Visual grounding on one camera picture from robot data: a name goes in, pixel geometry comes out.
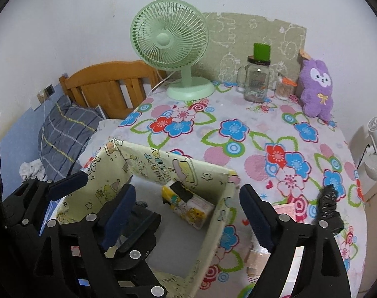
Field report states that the beige wooden cabinet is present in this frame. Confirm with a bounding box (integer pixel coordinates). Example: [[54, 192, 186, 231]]
[[362, 178, 377, 204]]

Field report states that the yellow tissue pack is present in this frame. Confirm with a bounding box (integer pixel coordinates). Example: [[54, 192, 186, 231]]
[[161, 180, 215, 230]]

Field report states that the purple plush toy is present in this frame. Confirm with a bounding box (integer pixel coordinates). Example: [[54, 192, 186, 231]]
[[298, 49, 335, 122]]

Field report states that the cotton swab container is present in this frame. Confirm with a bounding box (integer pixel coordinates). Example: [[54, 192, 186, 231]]
[[274, 74, 297, 100]]

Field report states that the wooden chair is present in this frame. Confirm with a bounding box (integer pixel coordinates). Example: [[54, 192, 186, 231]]
[[59, 60, 167, 119]]

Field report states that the grey striped pillow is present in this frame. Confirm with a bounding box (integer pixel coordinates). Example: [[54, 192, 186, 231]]
[[38, 95, 103, 181]]

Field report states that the happy birthday gift bag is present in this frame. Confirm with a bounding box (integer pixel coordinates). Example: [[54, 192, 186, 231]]
[[55, 138, 241, 298]]

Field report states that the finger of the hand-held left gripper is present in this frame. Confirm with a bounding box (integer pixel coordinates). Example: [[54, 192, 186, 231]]
[[17, 172, 89, 224], [112, 212, 168, 298]]

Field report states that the blue bed sheet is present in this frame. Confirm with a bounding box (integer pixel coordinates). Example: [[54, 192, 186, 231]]
[[0, 95, 68, 193]]

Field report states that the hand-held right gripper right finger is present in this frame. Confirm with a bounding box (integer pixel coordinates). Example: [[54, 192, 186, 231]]
[[240, 185, 352, 298]]

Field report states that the black power cable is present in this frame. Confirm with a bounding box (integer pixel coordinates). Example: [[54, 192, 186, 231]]
[[356, 143, 377, 170]]

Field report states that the glass jar with green lid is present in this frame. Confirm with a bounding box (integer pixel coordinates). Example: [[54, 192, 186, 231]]
[[237, 43, 274, 103]]

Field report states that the white crumpled cloth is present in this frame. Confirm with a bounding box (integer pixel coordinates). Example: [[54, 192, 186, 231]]
[[19, 159, 49, 181]]

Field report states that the floral tablecloth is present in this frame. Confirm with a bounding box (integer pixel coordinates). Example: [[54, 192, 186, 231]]
[[78, 79, 367, 298]]

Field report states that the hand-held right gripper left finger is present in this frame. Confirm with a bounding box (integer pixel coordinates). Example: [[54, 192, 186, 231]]
[[33, 184, 137, 298]]

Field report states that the beige cartoon wall board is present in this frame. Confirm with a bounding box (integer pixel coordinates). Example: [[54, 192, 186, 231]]
[[202, 12, 308, 90]]

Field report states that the white fan cable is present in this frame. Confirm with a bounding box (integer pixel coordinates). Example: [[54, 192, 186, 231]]
[[145, 70, 183, 98]]

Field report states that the green desk fan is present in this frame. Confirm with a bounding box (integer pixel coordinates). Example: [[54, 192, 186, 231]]
[[130, 0, 215, 100]]

